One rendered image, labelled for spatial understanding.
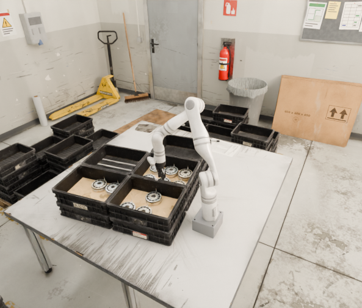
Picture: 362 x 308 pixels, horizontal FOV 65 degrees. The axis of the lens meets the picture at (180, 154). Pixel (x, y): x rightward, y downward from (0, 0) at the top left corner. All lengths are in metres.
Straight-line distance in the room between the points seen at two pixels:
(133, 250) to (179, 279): 0.32
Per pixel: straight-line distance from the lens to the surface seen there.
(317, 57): 4.39
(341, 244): 2.97
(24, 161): 3.16
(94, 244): 1.83
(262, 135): 3.30
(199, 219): 1.76
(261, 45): 4.49
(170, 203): 1.80
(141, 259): 1.70
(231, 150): 2.57
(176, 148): 2.32
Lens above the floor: 2.04
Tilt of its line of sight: 32 degrees down
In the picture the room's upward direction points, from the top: 2 degrees counter-clockwise
